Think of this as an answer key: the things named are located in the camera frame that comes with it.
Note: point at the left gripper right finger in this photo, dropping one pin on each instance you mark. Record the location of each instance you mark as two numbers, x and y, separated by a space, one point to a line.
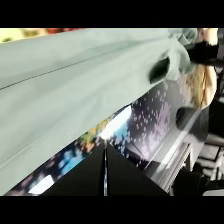
130 176

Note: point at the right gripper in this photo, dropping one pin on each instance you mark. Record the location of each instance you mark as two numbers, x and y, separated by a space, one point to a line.
203 53

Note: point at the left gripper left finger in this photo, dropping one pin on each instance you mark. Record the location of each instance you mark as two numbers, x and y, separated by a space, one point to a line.
83 176

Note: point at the pale green shirt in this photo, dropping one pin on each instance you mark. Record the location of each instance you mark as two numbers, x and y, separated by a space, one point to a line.
73 93

